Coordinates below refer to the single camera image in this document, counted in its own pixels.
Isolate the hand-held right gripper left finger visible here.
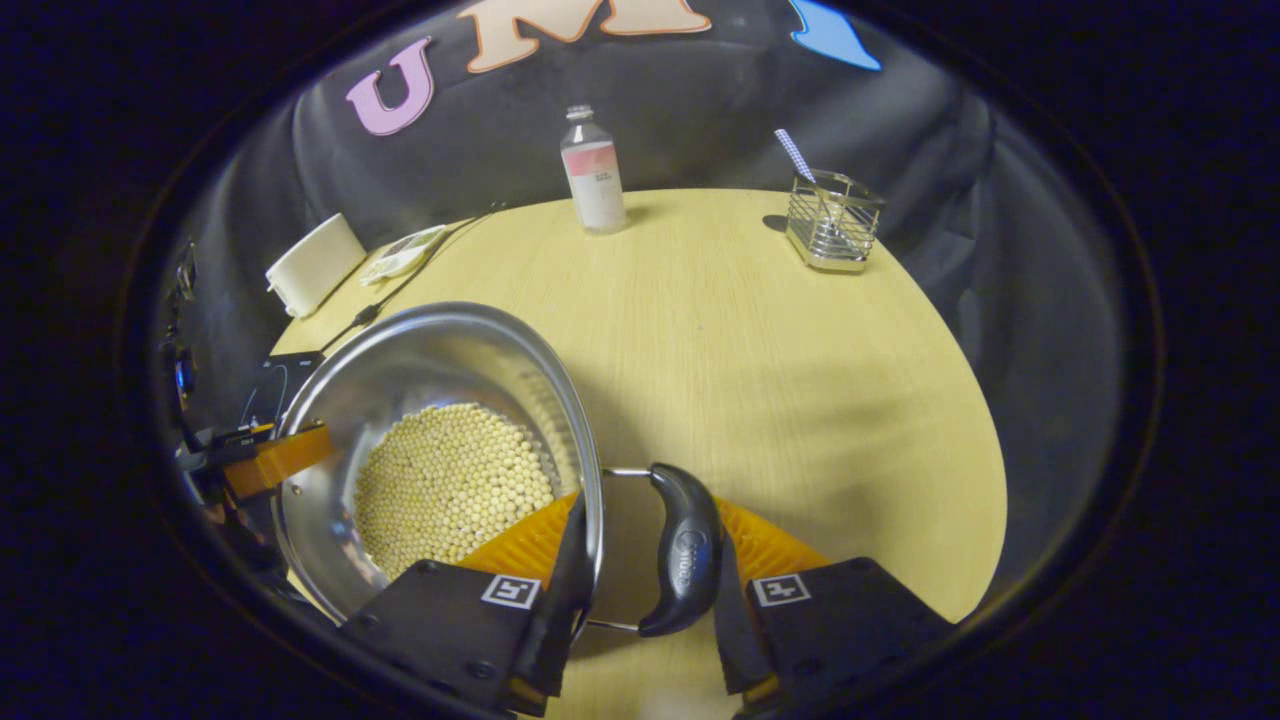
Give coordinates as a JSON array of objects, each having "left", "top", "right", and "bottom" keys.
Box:
[{"left": 340, "top": 490, "right": 599, "bottom": 718}]

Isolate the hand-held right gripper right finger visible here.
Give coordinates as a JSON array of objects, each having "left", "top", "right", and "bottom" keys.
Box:
[{"left": 712, "top": 497, "right": 957, "bottom": 717}]

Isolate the black induction cooktop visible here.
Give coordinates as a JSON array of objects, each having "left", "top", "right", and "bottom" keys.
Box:
[{"left": 240, "top": 350, "right": 327, "bottom": 433}]

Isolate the stainless steel pot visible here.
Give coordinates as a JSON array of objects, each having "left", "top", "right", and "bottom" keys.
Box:
[{"left": 270, "top": 301, "right": 725, "bottom": 639}]

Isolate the pile of yellow soybeans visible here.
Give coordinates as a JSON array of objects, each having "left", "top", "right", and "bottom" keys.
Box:
[{"left": 353, "top": 402, "right": 558, "bottom": 582}]

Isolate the white toaster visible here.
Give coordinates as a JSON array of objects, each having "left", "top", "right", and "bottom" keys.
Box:
[{"left": 265, "top": 213, "right": 368, "bottom": 319}]

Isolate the white divided dish of grains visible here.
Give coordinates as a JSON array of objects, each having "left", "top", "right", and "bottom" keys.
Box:
[{"left": 360, "top": 224, "right": 451, "bottom": 288}]

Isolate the clear bottle with pink label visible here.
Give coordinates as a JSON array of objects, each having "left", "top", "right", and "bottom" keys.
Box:
[{"left": 560, "top": 105, "right": 628, "bottom": 236}]

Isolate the striped drinking straw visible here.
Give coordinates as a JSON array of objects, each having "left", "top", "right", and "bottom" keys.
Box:
[{"left": 774, "top": 128, "right": 819, "bottom": 186}]

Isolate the black power cable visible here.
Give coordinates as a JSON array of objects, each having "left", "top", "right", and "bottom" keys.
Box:
[{"left": 320, "top": 205, "right": 507, "bottom": 354}]

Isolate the metal wire holder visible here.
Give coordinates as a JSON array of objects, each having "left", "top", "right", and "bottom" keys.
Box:
[{"left": 785, "top": 169, "right": 888, "bottom": 275}]

